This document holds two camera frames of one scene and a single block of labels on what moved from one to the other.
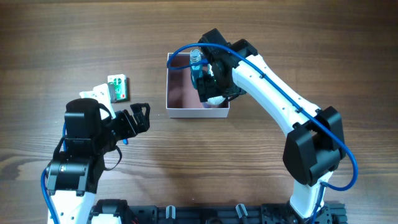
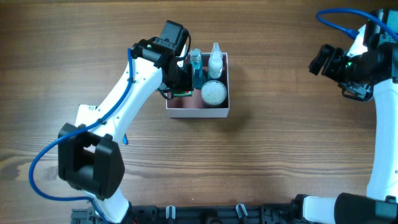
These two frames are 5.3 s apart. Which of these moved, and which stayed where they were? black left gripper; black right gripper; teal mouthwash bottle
Moved: black left gripper; black right gripper
Stayed: teal mouthwash bottle
